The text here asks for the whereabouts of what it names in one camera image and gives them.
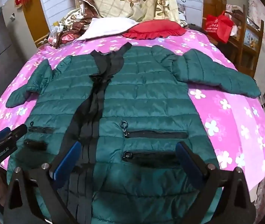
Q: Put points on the red shopping bag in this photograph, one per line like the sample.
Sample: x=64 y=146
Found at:
x=219 y=25

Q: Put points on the wooden shelf unit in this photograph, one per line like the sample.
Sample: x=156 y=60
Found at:
x=242 y=49

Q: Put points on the white pillow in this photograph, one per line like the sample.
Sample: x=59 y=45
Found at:
x=109 y=26

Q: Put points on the brown floral blanket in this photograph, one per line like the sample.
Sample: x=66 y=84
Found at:
x=74 y=21

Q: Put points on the red foil packet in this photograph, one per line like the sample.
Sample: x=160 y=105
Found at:
x=66 y=39

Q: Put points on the red frilled pillow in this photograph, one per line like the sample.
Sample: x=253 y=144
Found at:
x=153 y=28

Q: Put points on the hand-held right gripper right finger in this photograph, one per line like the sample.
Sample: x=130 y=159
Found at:
x=189 y=162

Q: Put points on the clear plastic bag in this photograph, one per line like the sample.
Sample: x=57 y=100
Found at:
x=55 y=33

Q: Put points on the pink floral bed sheet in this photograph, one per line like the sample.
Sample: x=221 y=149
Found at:
x=228 y=121

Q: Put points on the yellow wooden door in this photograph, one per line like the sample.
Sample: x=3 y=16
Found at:
x=35 y=23

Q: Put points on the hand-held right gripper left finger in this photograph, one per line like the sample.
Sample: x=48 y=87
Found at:
x=67 y=162

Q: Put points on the green puffer jacket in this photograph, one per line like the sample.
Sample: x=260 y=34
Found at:
x=146 y=98

